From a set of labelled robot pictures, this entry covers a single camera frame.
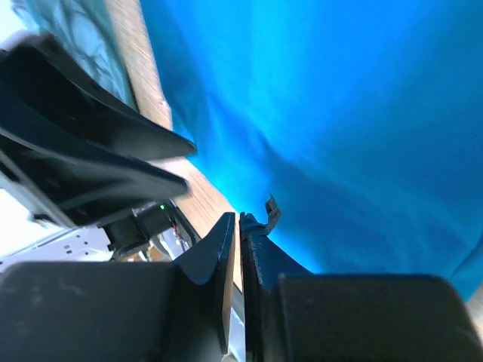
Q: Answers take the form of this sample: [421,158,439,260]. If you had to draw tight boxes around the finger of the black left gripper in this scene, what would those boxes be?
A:
[1,127,189,226]
[1,35,195,161]

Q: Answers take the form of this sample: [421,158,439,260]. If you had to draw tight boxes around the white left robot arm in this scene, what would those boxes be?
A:
[1,35,235,361]

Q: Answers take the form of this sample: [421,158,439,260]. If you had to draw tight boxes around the blue t shirt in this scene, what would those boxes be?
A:
[141,1,482,300]

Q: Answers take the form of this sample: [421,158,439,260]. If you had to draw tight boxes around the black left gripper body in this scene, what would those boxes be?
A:
[103,202,180,251]

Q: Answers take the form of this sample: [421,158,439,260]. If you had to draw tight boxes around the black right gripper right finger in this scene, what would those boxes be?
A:
[239,213,482,361]

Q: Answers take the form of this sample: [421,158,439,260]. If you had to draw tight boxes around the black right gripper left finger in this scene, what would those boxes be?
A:
[1,213,235,361]

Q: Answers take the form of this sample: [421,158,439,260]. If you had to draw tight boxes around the teal mesh laundry basket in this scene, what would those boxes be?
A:
[10,0,137,109]

